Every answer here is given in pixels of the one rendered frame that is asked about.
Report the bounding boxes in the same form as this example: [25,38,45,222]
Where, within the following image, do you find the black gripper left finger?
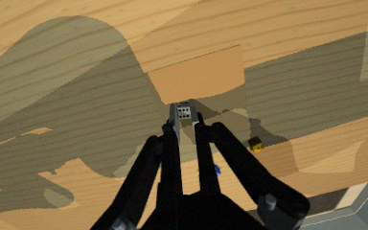
[89,103,183,230]

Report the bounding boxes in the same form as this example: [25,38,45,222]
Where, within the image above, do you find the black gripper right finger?
[189,99,311,230]

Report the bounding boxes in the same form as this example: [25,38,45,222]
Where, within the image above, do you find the yellow die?
[248,136,265,153]

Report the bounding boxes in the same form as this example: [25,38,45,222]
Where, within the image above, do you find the white die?
[176,102,191,120]

